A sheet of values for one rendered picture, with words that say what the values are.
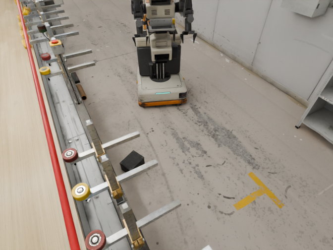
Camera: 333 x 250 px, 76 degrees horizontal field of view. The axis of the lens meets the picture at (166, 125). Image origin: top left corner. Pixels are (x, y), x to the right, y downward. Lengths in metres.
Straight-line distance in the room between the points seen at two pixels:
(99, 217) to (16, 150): 0.60
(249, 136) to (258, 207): 0.85
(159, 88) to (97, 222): 1.79
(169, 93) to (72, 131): 1.31
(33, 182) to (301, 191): 2.16
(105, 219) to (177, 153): 1.20
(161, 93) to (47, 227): 1.95
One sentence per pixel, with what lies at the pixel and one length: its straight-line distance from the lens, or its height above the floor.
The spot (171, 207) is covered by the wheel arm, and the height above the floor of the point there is 0.82.
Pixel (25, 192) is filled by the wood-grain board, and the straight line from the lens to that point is 1.27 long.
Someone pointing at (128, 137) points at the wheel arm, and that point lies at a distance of 1.34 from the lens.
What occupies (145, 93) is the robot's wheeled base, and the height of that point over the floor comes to 0.26.
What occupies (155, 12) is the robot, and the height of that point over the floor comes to 1.16.
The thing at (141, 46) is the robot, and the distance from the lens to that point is 2.68.
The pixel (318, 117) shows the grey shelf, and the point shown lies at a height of 0.14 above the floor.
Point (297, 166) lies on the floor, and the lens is 2.58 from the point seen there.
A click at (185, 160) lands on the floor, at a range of 2.26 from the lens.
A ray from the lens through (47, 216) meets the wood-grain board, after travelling 1.15.
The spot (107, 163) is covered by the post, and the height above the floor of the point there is 1.10.
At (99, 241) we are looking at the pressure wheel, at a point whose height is 0.90.
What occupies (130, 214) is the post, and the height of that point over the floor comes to 1.10.
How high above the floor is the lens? 1.86
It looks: 46 degrees down
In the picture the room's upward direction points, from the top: straight up
